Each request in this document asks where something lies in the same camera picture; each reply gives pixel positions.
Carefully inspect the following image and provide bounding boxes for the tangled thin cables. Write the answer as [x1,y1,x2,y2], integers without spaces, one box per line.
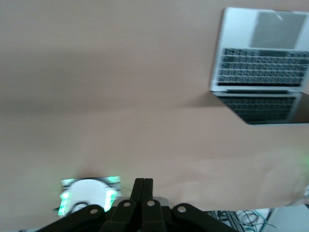
[207,208,278,232]

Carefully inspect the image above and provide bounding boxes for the white box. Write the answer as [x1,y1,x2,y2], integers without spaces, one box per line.
[265,204,309,232]

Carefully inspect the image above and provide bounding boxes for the silver grey laptop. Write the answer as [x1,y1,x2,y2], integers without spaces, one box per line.
[209,6,309,126]

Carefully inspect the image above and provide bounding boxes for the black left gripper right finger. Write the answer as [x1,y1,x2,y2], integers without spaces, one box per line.
[141,178,239,232]

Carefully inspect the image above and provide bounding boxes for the brown table mat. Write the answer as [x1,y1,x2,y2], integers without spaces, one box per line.
[0,0,309,215]

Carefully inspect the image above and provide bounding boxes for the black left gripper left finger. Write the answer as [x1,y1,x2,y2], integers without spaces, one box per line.
[36,178,145,232]

